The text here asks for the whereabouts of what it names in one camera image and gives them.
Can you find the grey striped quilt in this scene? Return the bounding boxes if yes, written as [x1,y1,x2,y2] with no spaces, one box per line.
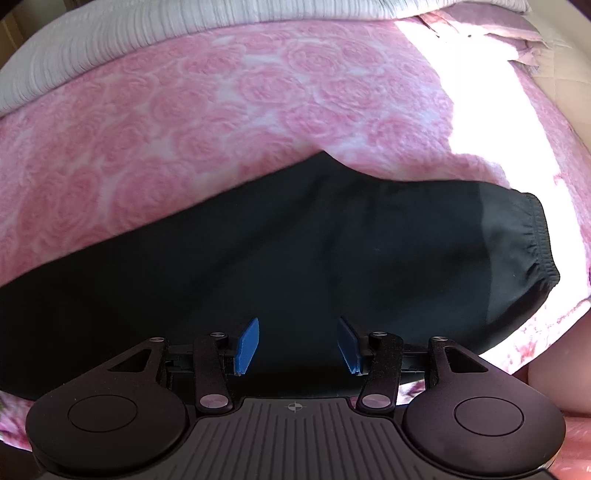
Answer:
[0,0,532,115]

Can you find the pink rose bed sheet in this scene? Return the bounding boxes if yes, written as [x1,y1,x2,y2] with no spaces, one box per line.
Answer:
[0,18,591,450]

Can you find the black pants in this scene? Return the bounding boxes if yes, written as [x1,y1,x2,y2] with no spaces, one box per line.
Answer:
[0,150,561,403]

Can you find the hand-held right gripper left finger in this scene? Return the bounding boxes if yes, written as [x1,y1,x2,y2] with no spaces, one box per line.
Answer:
[107,318,260,414]

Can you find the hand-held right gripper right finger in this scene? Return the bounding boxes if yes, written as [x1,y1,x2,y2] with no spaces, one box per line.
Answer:
[337,316,490,412]

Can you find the white quilted headboard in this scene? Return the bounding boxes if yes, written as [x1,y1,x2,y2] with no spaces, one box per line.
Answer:
[519,25,591,155]

